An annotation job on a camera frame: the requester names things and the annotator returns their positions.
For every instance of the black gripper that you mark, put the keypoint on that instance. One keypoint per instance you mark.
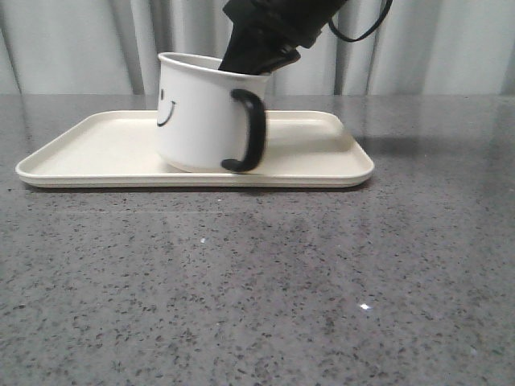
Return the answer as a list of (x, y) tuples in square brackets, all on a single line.
[(263, 30)]

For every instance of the white smiley mug black handle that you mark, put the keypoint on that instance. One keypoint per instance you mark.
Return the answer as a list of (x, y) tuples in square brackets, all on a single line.
[(209, 120)]

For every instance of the cream rectangular plastic tray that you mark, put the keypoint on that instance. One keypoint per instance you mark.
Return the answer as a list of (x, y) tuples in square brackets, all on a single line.
[(115, 149)]

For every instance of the pale grey pleated curtain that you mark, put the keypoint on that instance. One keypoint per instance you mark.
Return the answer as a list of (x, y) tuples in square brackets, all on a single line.
[(112, 47)]

